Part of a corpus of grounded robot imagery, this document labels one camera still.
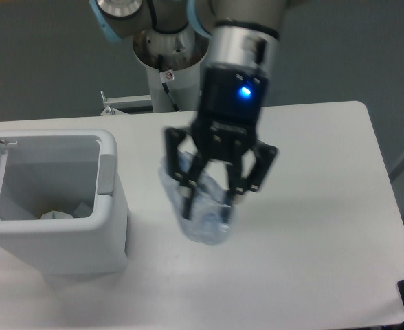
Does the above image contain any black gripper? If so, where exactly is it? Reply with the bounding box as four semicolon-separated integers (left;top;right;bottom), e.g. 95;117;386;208
164;66;278;219

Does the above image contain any clear blue plastic bottle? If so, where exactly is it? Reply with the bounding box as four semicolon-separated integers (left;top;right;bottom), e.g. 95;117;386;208
159;157;236;245

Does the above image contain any white plastic wrapper bag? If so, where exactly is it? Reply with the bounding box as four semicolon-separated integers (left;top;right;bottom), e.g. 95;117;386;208
40;210;73;220

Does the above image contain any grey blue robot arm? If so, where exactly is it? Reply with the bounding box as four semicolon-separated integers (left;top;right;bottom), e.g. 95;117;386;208
90;1;297;223

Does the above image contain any white plastic trash can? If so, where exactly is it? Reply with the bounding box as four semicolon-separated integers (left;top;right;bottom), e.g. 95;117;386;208
0;129;130;274

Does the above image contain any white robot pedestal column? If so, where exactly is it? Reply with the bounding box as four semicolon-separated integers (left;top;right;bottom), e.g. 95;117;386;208
133;25;209;94

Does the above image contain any black cable on pedestal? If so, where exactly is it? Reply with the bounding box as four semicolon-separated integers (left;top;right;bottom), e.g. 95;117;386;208
157;54;181;113

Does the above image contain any white metal base frame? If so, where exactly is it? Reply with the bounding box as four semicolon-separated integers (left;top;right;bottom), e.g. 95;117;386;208
100;89;203;116

